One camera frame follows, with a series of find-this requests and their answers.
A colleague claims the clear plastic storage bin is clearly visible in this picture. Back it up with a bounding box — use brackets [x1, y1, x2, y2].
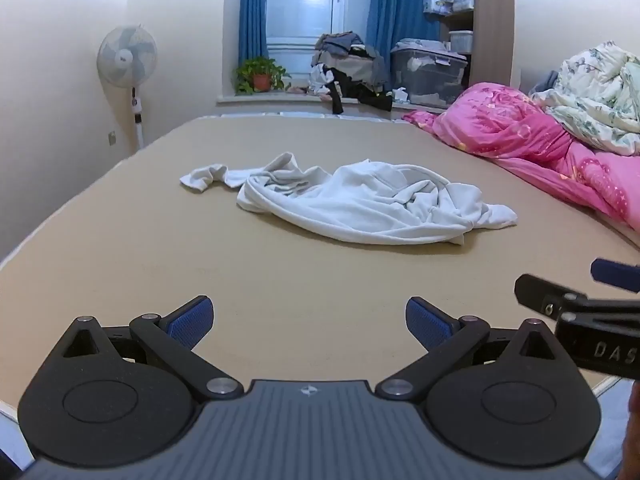
[389, 38, 471, 107]

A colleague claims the bed with tan mat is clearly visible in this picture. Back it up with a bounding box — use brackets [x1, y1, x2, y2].
[0, 111, 640, 480]

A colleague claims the pile of dark clothes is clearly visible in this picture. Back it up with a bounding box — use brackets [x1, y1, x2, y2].
[307, 31, 394, 115]

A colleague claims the white floral quilt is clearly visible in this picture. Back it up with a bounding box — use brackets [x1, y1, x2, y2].
[530, 44, 640, 157]

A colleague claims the white shirt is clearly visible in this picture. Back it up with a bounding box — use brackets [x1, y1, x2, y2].
[179, 152, 519, 247]

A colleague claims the window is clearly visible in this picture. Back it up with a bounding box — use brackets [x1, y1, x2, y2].
[265, 0, 376, 62]

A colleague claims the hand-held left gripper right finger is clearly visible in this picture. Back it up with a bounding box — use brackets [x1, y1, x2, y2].
[375, 296, 571, 401]

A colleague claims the wooden shelf unit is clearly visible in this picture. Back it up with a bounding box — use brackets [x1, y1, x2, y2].
[439, 0, 516, 89]

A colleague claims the pink floral quilt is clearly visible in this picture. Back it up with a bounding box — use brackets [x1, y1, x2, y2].
[402, 81, 640, 249]

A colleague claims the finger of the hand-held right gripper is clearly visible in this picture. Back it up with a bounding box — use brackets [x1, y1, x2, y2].
[590, 258, 640, 294]
[514, 273, 591, 319]

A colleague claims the white storage basket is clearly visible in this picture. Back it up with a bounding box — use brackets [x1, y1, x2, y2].
[448, 30, 474, 55]

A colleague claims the blue curtain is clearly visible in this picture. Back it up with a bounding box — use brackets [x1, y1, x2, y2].
[366, 0, 444, 57]
[237, 0, 271, 67]

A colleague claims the white standing fan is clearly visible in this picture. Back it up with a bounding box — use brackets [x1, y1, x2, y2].
[96, 24, 159, 150]

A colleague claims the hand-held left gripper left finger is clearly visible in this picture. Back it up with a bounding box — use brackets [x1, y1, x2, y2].
[47, 296, 244, 401]

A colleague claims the potted green plant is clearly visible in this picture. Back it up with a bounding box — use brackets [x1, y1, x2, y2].
[233, 56, 291, 96]

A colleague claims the white window sill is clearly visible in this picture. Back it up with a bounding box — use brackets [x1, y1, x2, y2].
[215, 90, 451, 114]

